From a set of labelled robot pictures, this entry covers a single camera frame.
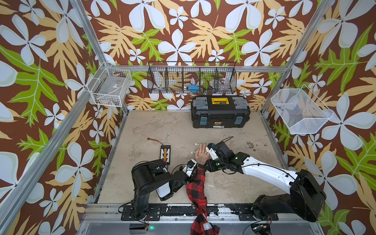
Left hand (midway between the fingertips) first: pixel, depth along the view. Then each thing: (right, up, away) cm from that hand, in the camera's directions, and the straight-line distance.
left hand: (196, 163), depth 87 cm
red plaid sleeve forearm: (+1, -24, -19) cm, 30 cm away
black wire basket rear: (-2, +56, +12) cm, 57 cm away
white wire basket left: (-52, +47, -1) cm, 70 cm away
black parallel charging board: (-20, +5, +7) cm, 22 cm away
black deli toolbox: (+17, +32, +9) cm, 38 cm away
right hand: (+4, 0, -4) cm, 6 cm away
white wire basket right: (+60, +32, -5) cm, 68 cm away
